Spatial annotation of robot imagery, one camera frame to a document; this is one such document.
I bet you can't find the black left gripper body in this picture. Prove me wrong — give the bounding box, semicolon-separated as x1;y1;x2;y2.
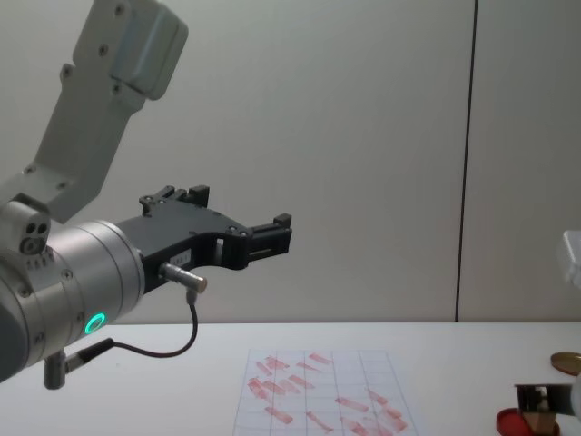
115;203;251;299

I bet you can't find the brown wooden stamp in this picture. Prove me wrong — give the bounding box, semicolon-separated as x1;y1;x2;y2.
521;407;558;436

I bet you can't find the round red ink pad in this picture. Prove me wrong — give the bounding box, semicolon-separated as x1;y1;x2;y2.
495;406;531;436

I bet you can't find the gridded paper with red stamps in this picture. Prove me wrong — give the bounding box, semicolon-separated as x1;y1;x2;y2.
231;348;419;436

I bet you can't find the dark cable with silver plugs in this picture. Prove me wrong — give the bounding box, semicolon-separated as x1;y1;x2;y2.
42;262;210;391

